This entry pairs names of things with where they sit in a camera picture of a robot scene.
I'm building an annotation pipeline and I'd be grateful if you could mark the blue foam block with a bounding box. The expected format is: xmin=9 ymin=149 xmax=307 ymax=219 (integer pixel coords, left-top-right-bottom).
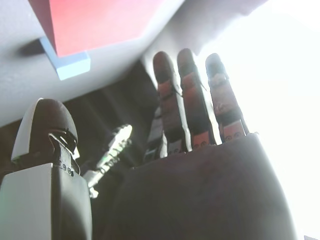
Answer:
xmin=39 ymin=37 xmax=91 ymax=81

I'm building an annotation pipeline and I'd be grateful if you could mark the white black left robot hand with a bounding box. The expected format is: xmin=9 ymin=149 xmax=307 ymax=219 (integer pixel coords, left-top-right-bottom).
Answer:
xmin=0 ymin=48 xmax=301 ymax=240

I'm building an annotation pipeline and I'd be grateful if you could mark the red foam block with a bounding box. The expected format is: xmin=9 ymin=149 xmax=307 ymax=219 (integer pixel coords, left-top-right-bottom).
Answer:
xmin=27 ymin=0 xmax=186 ymax=59

